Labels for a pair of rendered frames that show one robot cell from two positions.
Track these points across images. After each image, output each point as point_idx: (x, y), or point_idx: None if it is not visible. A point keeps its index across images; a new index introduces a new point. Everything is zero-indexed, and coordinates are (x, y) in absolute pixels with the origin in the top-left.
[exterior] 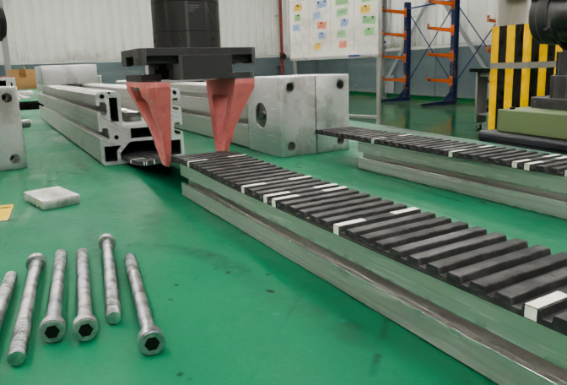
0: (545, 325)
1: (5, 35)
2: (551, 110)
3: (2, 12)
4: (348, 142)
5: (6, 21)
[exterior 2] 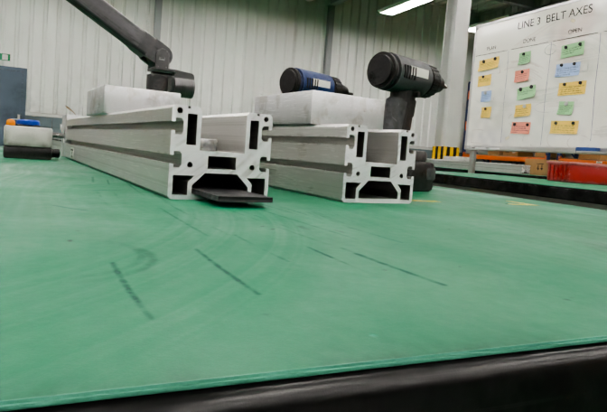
0: None
1: (283, 91)
2: None
3: (282, 74)
4: (60, 152)
5: (279, 81)
